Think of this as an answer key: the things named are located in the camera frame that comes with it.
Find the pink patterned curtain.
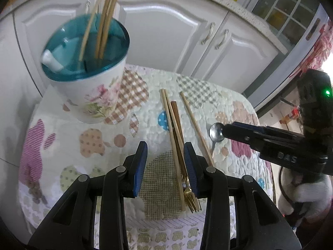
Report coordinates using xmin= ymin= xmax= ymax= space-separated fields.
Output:
xmin=299 ymin=23 xmax=333 ymax=73

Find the white floral utensil cup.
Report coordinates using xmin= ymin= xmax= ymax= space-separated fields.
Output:
xmin=40 ymin=14 xmax=130 ymax=124

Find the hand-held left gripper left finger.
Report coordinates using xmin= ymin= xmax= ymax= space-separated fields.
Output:
xmin=27 ymin=141 xmax=148 ymax=250

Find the speckled stone countertop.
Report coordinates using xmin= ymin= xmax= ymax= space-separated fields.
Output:
xmin=0 ymin=0 xmax=289 ymax=55

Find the quilted patchwork table cloth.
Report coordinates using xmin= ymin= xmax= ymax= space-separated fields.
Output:
xmin=18 ymin=65 xmax=273 ymax=250

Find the black cable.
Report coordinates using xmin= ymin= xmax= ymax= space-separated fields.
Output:
xmin=278 ymin=165 xmax=297 ymax=211

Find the white cabinet door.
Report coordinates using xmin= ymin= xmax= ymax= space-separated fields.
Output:
xmin=116 ymin=0 xmax=231 ymax=76
xmin=191 ymin=12 xmax=280 ymax=94
xmin=12 ymin=0 xmax=121 ymax=94
xmin=0 ymin=13 xmax=50 ymax=167

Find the pale bamboo chopstick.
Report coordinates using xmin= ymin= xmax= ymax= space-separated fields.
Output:
xmin=179 ymin=91 xmax=214 ymax=166
xmin=160 ymin=89 xmax=186 ymax=211
xmin=163 ymin=90 xmax=201 ymax=211

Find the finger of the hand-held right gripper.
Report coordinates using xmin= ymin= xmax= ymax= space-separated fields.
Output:
xmin=233 ymin=121 xmax=265 ymax=132
xmin=223 ymin=124 xmax=263 ymax=152

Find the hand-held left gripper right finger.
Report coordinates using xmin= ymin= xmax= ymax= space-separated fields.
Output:
xmin=183 ymin=142 xmax=299 ymax=250

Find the person's right hand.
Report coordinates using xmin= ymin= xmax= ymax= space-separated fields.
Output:
xmin=277 ymin=167 xmax=329 ymax=219

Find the white glass-paned door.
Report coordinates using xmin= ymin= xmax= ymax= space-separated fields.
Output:
xmin=245 ymin=0 xmax=331 ymax=115

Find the steel spoon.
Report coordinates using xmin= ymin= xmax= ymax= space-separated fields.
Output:
xmin=209 ymin=122 xmax=226 ymax=159

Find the gold fork with brown handle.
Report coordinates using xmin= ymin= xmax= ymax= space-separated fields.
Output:
xmin=170 ymin=101 xmax=199 ymax=213

